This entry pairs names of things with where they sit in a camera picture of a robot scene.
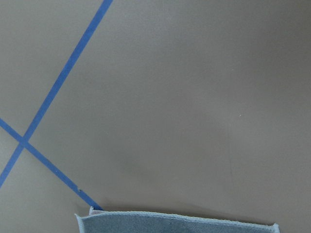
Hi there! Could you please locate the pink and grey towel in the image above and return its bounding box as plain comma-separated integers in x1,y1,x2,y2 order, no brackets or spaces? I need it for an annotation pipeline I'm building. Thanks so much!
75,207,280,233

